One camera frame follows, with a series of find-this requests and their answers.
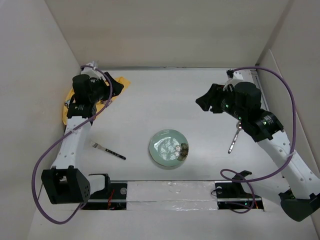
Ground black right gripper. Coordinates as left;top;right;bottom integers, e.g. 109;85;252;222
195;83;246;122

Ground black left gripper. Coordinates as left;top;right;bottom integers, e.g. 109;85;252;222
89;72;123;104

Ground yellow car-print cloth placemat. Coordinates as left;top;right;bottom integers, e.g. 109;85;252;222
62;76;131;126

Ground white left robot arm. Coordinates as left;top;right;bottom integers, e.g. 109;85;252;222
41;64;124;205

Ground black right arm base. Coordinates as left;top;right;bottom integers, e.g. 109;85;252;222
210;179;265;214

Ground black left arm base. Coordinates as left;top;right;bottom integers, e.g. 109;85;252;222
81;176;128;211

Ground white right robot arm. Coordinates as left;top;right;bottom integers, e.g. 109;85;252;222
195;68;320;222

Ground silver metal spoon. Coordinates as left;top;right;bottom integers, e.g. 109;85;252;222
227;121;242;154

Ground green ceramic plate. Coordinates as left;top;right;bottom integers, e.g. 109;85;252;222
148;129;190;169

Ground aluminium table edge rail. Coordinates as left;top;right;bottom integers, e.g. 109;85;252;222
82;65;258;70

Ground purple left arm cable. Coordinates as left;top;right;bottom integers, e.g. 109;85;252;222
31;65;113;225

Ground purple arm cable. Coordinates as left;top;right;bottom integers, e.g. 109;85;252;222
219;66;296;213
31;65;113;225

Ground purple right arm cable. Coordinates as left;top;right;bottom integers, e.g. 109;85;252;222
219;66;296;213

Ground black-handled metal fork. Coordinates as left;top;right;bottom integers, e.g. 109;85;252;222
90;141;127;161

